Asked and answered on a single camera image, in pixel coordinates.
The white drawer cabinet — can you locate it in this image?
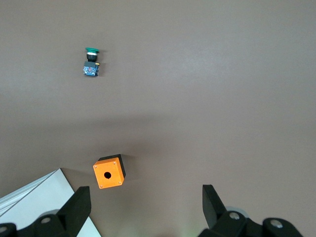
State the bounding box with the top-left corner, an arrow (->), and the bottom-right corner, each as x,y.
0,167 -> 102,237

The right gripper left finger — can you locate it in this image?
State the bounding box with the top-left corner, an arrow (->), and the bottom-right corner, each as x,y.
16,186 -> 92,237

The orange button box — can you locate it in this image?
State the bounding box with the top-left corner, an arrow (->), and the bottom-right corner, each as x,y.
92,154 -> 127,190

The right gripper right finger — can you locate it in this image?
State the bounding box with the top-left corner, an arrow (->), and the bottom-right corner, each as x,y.
199,184 -> 264,237

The green push button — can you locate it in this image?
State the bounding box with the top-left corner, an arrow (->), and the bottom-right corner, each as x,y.
81,47 -> 102,77

